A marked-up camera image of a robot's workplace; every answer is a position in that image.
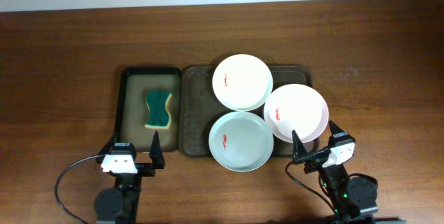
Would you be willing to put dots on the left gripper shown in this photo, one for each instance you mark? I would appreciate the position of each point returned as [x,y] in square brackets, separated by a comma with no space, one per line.
[144,170]

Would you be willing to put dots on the small black water tray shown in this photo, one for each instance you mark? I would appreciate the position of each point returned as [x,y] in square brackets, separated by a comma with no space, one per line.
[133,112]

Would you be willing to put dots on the pinkish white plate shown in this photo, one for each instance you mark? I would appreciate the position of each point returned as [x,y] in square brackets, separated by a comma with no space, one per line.
[298,108]

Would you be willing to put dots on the green yellow sponge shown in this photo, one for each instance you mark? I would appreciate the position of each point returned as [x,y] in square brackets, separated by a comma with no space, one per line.
[159,116]

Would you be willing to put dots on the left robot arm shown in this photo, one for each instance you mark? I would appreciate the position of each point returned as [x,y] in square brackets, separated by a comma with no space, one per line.
[119,204]

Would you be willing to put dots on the light grey plate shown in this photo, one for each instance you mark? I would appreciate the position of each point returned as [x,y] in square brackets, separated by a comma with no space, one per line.
[241,141]

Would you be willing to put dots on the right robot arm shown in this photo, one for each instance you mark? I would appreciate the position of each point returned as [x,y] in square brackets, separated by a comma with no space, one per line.
[351,197]

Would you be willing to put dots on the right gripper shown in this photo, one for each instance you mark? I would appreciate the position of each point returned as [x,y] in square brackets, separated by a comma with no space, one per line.
[314,164]

